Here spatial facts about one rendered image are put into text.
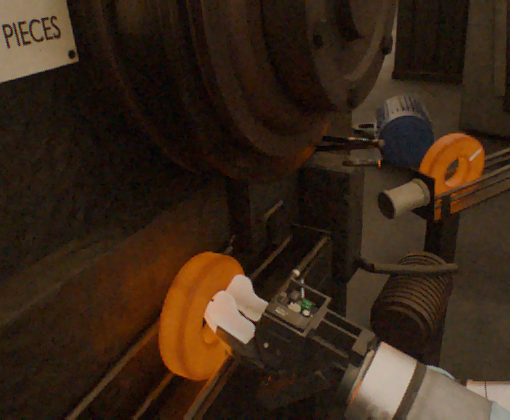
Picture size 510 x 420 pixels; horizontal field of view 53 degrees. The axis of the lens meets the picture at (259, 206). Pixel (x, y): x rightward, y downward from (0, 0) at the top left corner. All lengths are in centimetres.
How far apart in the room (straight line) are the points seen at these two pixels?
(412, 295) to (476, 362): 71
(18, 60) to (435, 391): 50
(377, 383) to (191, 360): 21
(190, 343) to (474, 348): 129
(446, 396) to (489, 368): 117
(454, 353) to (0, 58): 152
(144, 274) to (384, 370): 29
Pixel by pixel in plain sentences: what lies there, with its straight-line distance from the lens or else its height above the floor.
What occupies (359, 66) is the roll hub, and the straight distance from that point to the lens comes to 64.
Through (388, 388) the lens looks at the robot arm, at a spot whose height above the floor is 76.
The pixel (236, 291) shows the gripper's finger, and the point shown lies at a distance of 63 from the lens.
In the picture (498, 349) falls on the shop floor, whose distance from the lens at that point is 180.
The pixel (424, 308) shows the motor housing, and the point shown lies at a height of 52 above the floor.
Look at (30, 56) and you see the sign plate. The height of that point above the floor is 108.
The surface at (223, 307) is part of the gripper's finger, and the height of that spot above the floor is 79.
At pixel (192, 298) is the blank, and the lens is 59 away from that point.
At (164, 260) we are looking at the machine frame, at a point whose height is 81.
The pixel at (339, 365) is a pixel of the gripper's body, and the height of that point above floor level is 75.
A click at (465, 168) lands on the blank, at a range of 118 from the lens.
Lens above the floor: 115
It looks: 27 degrees down
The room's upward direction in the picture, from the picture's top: 4 degrees counter-clockwise
